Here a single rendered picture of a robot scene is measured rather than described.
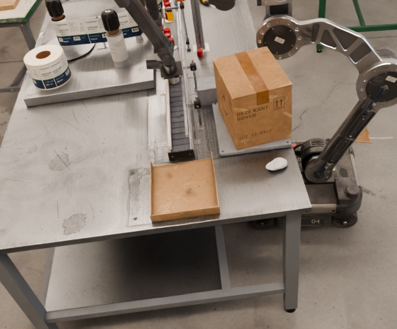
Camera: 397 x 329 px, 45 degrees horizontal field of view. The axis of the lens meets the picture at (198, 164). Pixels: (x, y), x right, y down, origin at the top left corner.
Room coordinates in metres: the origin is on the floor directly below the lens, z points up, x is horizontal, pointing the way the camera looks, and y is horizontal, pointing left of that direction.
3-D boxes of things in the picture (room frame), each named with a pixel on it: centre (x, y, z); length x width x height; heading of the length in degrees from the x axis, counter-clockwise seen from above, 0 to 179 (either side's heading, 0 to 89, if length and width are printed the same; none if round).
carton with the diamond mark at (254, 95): (1.60, -0.27, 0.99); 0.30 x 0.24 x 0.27; 6
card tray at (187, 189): (1.30, 0.07, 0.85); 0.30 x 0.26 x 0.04; 177
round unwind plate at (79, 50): (2.50, 0.61, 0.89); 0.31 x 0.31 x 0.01
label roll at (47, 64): (2.20, 0.68, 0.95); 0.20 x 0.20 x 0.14
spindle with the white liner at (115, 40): (2.23, 0.31, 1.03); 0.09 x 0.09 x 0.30
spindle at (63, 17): (2.50, 0.61, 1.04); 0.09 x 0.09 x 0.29
